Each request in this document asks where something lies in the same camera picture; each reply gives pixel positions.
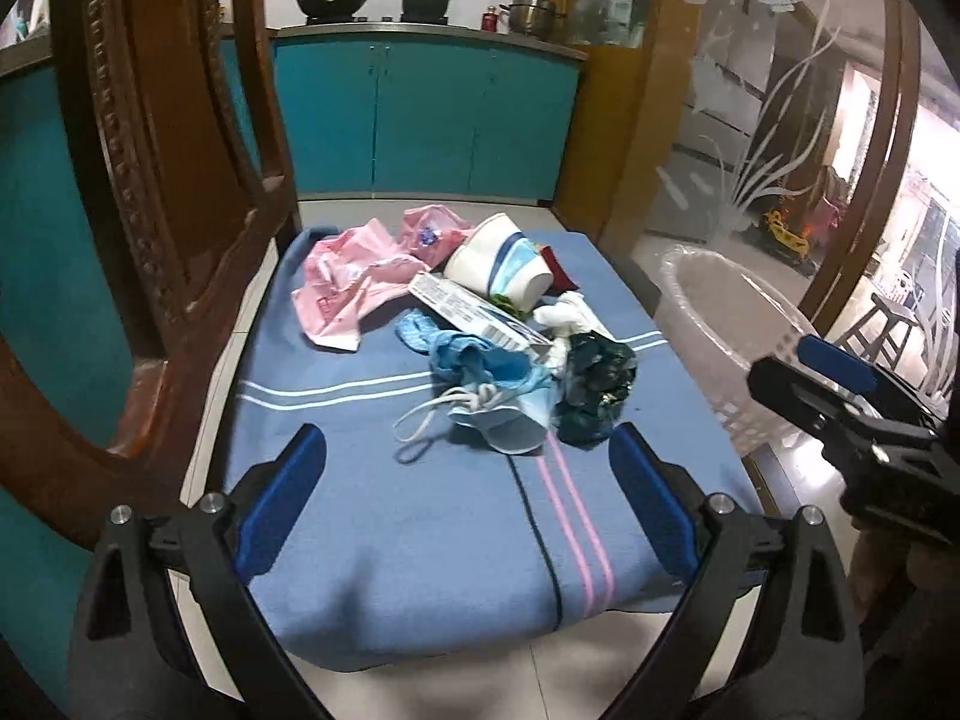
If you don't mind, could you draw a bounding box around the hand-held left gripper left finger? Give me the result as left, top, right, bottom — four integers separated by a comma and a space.
67, 424, 353, 720

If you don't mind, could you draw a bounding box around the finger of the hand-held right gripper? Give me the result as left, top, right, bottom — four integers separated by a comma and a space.
748, 356, 871, 436
796, 335, 882, 400

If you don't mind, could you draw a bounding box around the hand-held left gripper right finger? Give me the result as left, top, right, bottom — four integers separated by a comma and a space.
600, 424, 863, 720

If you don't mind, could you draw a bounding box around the white plastic basket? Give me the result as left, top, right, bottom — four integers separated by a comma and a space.
656, 244, 848, 458

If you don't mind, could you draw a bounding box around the blue face mask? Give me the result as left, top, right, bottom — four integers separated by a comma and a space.
394, 381, 556, 464

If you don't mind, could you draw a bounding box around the pink cloth garment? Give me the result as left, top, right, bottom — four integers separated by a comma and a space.
292, 219, 421, 352

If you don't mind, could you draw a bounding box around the red snack packet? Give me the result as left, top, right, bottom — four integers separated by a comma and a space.
540, 244, 582, 293

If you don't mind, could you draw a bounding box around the person's right hand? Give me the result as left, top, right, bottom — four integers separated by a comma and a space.
847, 529, 960, 623

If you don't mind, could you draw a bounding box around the wooden stool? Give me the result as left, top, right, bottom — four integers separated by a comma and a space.
832, 292, 920, 368

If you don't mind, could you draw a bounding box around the blue striped blanket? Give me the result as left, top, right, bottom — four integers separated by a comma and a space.
214, 225, 758, 672

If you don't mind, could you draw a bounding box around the dark green plastic bag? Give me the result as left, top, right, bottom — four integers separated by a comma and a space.
553, 331, 640, 449

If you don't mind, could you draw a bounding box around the yellow toy car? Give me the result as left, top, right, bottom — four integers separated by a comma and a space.
757, 206, 815, 263

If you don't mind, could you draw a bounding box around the crumpled white tissue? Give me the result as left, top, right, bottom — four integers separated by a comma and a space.
534, 292, 612, 376

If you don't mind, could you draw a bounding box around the crumpled blue fabric cover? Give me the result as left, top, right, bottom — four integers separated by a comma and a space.
396, 311, 552, 398

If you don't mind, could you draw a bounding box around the frosted glass door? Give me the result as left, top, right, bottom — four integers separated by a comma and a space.
637, 0, 923, 331

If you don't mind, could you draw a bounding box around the pink printed wrapper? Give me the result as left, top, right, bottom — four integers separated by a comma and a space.
401, 206, 473, 271

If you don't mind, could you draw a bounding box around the wooden display cabinet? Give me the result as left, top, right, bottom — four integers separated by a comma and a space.
547, 0, 695, 256

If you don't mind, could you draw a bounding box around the carved wooden chair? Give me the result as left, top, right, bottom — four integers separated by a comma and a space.
0, 0, 305, 548

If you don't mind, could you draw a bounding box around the stainless steel pot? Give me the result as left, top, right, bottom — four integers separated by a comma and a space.
499, 0, 567, 38

